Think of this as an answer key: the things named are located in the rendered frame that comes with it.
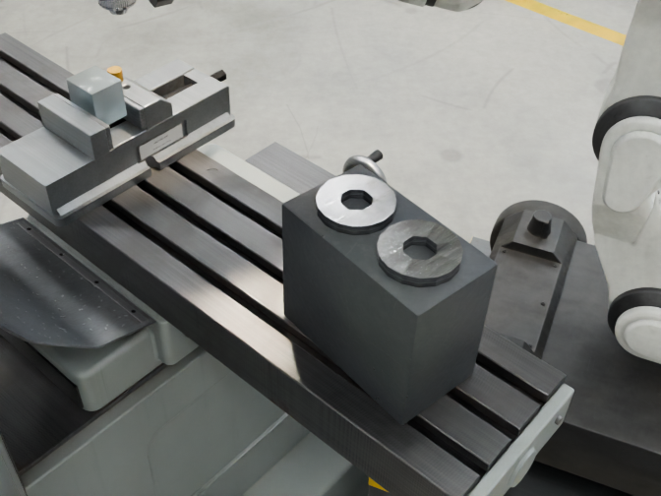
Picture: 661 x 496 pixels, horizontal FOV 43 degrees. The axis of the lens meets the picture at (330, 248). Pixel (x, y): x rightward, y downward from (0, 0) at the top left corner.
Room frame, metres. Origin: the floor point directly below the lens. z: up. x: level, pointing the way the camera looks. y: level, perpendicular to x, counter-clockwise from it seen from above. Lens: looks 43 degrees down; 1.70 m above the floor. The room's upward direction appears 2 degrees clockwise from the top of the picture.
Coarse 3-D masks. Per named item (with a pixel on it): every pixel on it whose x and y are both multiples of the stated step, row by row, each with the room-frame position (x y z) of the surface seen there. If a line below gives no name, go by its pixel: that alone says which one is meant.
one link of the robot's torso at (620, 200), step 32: (640, 128) 0.94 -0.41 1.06; (608, 160) 0.95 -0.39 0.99; (640, 160) 0.93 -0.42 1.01; (608, 192) 0.94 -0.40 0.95; (640, 192) 0.93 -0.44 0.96; (608, 224) 0.97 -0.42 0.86; (640, 224) 0.94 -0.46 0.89; (608, 256) 0.98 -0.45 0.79; (640, 256) 0.96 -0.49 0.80; (640, 288) 0.95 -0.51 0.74; (608, 320) 0.95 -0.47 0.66
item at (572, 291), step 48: (528, 240) 1.20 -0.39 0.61; (576, 240) 1.25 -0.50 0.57; (528, 288) 1.09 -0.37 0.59; (576, 288) 1.12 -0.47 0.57; (528, 336) 0.97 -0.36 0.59; (576, 336) 1.00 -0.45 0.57; (576, 384) 0.89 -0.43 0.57; (624, 384) 0.89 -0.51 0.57; (576, 432) 0.80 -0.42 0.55; (624, 432) 0.79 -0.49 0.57; (624, 480) 0.76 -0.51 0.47
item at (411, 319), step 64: (320, 192) 0.72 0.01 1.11; (384, 192) 0.72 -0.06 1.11; (320, 256) 0.66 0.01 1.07; (384, 256) 0.62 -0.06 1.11; (448, 256) 0.62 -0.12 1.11; (320, 320) 0.66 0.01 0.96; (384, 320) 0.58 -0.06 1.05; (448, 320) 0.58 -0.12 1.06; (384, 384) 0.57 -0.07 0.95; (448, 384) 0.60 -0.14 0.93
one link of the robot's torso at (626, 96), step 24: (648, 0) 0.98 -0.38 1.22; (648, 24) 0.99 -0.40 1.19; (624, 48) 1.00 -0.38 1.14; (648, 48) 0.99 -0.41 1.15; (624, 72) 1.00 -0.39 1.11; (648, 72) 0.99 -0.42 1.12; (624, 96) 0.99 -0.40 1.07; (648, 96) 0.98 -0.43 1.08; (600, 120) 0.99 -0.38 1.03; (600, 144) 0.98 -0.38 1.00
